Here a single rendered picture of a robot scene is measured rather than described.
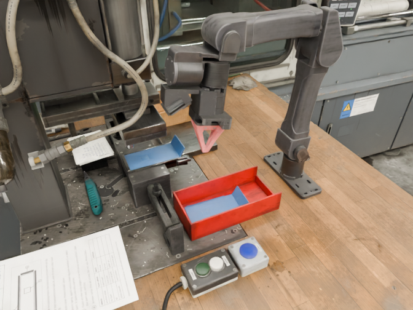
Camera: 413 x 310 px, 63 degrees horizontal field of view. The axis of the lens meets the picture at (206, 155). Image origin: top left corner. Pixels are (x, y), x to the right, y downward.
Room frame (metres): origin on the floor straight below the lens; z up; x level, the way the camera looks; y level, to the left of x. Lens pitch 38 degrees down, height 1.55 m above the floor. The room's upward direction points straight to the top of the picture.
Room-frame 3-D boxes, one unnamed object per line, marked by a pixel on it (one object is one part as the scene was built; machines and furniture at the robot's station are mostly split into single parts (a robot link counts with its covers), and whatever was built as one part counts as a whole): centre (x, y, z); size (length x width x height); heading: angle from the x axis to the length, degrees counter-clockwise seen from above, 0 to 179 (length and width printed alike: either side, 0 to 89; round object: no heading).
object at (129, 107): (0.69, 0.24, 1.22); 0.26 x 0.18 x 0.30; 115
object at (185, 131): (0.92, 0.07, 0.91); 0.17 x 0.16 x 0.02; 25
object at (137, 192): (0.73, 0.18, 0.94); 0.20 x 0.10 x 0.07; 25
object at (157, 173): (0.73, 0.18, 0.98); 0.20 x 0.10 x 0.01; 25
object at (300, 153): (0.75, -0.24, 1.00); 0.09 x 0.06 x 0.06; 24
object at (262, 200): (0.62, -0.05, 0.93); 0.25 x 0.12 x 0.06; 115
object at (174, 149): (0.73, 0.14, 1.00); 0.15 x 0.07 x 0.03; 115
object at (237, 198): (0.61, -0.03, 0.92); 0.15 x 0.07 x 0.03; 111
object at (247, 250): (0.46, -0.09, 0.93); 0.04 x 0.04 x 0.02
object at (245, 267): (0.46, -0.09, 0.90); 0.07 x 0.07 x 0.06; 25
